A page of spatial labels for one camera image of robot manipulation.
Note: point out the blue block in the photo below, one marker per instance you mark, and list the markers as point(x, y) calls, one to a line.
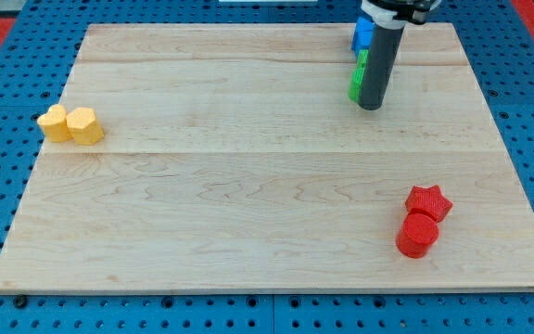
point(362, 35)

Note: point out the white and black robot wrist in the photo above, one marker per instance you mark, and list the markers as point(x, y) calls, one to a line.
point(395, 14)

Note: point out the light wooden board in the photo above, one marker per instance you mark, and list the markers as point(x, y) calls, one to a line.
point(234, 162)

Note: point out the red cylinder block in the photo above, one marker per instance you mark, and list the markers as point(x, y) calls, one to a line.
point(418, 233)

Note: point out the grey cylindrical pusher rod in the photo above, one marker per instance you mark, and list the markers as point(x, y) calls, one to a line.
point(376, 74)

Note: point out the yellow hexagon block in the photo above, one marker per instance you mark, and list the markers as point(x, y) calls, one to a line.
point(84, 126)

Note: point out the red star block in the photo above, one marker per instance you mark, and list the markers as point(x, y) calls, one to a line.
point(428, 201)

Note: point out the green block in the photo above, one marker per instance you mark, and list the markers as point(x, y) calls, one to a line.
point(357, 75)

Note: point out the yellow heart block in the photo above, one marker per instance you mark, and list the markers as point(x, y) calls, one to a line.
point(53, 124)

